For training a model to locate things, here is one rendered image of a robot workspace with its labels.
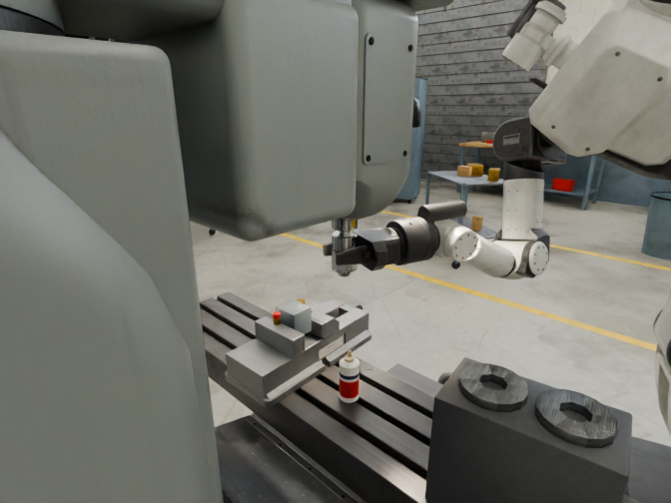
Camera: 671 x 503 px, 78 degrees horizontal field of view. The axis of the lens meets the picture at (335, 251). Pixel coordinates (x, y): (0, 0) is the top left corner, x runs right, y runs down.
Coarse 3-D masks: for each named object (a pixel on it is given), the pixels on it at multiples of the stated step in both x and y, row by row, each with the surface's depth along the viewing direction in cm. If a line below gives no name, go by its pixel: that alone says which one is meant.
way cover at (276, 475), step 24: (216, 432) 81; (240, 432) 83; (264, 432) 84; (240, 456) 75; (264, 456) 77; (288, 456) 78; (240, 480) 64; (264, 480) 70; (288, 480) 72; (312, 480) 73
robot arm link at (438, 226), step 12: (444, 204) 81; (456, 204) 81; (420, 216) 81; (432, 216) 79; (444, 216) 80; (456, 216) 82; (432, 228) 79; (444, 228) 80; (456, 228) 80; (432, 240) 78; (444, 240) 80; (456, 240) 78; (468, 240) 79; (432, 252) 79; (444, 252) 82; (456, 252) 79; (468, 252) 81
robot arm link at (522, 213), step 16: (512, 192) 98; (528, 192) 96; (512, 208) 98; (528, 208) 96; (512, 224) 98; (528, 224) 96; (496, 240) 102; (512, 240) 101; (528, 240) 97; (544, 240) 96; (528, 256) 92; (544, 256) 95
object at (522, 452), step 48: (480, 384) 56; (528, 384) 58; (432, 432) 57; (480, 432) 53; (528, 432) 49; (576, 432) 48; (624, 432) 49; (432, 480) 60; (480, 480) 55; (528, 480) 51; (576, 480) 47; (624, 480) 44
